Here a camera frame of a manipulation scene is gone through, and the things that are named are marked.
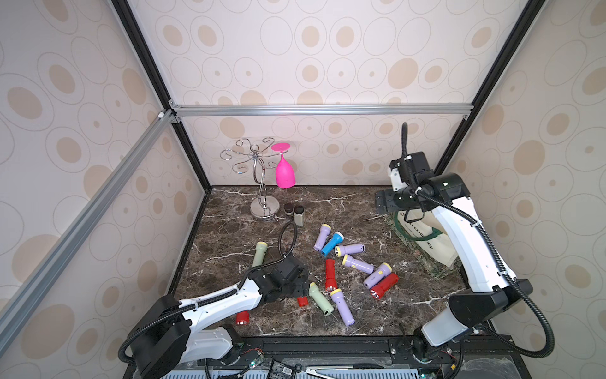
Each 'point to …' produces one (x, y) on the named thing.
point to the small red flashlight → (302, 301)
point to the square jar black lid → (298, 215)
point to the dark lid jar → (289, 209)
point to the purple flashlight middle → (367, 268)
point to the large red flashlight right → (379, 289)
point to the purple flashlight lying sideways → (349, 249)
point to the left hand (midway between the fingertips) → (308, 287)
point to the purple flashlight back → (324, 230)
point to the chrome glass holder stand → (263, 207)
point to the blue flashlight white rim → (338, 238)
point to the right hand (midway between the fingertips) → (400, 200)
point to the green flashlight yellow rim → (319, 299)
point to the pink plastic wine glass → (285, 171)
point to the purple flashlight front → (337, 294)
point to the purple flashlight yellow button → (383, 270)
